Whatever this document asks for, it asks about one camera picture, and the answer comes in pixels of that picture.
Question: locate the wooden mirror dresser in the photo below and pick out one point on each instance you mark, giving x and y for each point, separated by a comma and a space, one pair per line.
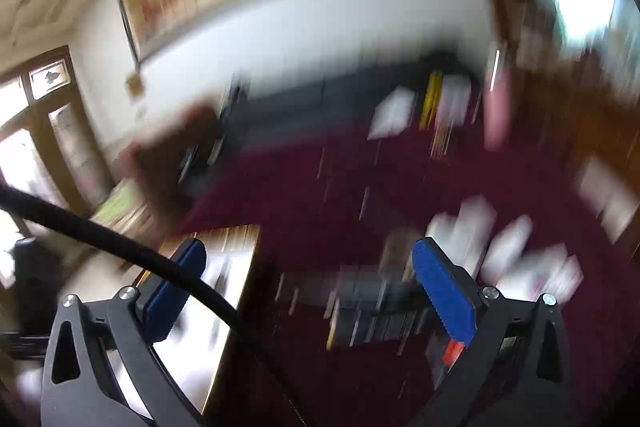
576, 76

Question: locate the pink tumbler cup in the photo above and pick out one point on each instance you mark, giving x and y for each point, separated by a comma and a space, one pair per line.
497, 100

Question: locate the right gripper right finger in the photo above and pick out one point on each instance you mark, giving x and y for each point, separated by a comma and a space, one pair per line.
514, 369

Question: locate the maroon velvet cloth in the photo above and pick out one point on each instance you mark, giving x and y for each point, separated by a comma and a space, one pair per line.
346, 201

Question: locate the wooden window door frame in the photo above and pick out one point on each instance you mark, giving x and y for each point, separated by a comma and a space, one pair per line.
48, 147

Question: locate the black leather sofa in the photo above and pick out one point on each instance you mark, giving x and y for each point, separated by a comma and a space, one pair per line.
303, 112

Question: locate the white gold-rimmed tray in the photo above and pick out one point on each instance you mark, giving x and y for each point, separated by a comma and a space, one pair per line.
193, 349

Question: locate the white paper sheet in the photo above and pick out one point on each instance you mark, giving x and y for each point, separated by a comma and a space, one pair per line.
393, 115

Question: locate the red-capped black marker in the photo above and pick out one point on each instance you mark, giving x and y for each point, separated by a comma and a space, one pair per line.
452, 352

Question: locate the brown pink armchair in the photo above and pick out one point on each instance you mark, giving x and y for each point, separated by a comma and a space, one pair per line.
161, 154

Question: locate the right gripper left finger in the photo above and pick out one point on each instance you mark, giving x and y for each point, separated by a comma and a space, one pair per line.
101, 368

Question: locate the yellow object on sofa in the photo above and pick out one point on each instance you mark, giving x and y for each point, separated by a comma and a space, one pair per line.
431, 100

